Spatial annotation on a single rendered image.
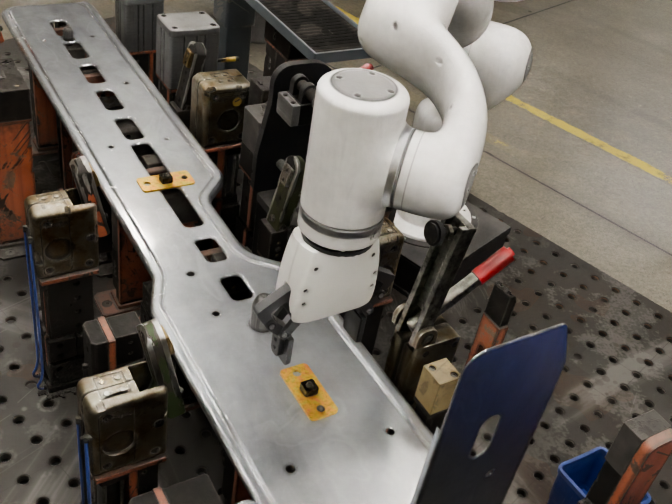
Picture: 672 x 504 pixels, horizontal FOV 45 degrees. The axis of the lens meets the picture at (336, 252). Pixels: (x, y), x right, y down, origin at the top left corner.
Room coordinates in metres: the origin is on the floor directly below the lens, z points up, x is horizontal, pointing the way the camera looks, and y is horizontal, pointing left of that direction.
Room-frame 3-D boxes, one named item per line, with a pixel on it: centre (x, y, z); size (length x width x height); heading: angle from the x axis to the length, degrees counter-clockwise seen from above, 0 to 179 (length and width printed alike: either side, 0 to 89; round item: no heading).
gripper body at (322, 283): (0.67, 0.00, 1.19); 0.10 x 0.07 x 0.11; 127
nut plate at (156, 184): (1.04, 0.28, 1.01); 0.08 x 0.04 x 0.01; 127
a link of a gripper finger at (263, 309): (0.64, 0.04, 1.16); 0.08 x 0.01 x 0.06; 126
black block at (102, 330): (0.72, 0.25, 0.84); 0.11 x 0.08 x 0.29; 126
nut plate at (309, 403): (0.67, 0.00, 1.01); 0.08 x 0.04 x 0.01; 36
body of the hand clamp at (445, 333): (0.77, -0.13, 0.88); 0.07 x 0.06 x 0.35; 126
